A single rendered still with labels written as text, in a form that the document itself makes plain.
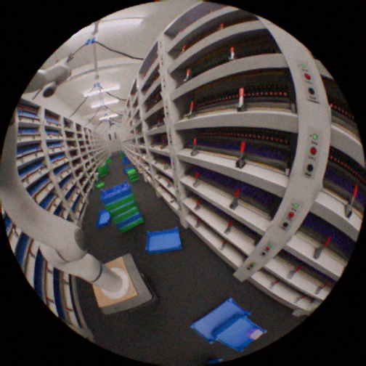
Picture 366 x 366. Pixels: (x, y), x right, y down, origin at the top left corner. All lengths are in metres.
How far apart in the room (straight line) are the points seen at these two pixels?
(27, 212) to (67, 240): 0.14
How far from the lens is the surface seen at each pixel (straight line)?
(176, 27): 1.06
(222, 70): 0.46
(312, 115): 0.34
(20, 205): 0.34
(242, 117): 0.37
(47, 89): 0.68
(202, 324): 0.89
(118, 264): 0.75
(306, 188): 0.35
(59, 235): 0.37
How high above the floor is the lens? 0.88
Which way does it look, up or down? 27 degrees down
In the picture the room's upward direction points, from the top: 6 degrees counter-clockwise
